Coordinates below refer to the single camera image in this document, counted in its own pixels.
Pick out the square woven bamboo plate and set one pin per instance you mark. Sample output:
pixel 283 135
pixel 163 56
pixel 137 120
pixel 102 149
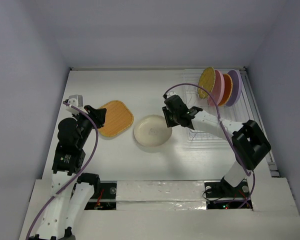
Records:
pixel 118 118

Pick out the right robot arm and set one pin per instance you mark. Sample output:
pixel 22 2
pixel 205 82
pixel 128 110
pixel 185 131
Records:
pixel 246 139

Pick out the purple round plate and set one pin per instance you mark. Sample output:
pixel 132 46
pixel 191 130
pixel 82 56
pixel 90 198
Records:
pixel 237 85

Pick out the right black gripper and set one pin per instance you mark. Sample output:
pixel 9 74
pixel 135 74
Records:
pixel 170 116

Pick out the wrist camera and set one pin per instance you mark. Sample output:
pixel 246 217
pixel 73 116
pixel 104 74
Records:
pixel 75 101
pixel 169 94

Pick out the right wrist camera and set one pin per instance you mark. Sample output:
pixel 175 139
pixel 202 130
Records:
pixel 169 94

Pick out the orange woven round plate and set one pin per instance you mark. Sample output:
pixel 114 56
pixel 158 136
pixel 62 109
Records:
pixel 228 88

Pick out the cream round plate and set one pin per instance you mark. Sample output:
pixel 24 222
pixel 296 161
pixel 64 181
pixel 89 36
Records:
pixel 152 131

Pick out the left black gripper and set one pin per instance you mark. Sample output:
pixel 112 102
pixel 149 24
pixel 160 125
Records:
pixel 98 115

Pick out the green-rimmed woven plate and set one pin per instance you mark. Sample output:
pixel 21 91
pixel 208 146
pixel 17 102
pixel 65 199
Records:
pixel 206 81

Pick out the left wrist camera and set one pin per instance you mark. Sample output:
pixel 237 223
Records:
pixel 75 101

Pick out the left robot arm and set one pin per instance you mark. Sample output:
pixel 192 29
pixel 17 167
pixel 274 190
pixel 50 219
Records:
pixel 70 187

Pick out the foil-wrapped front bar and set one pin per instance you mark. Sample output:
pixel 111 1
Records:
pixel 160 195

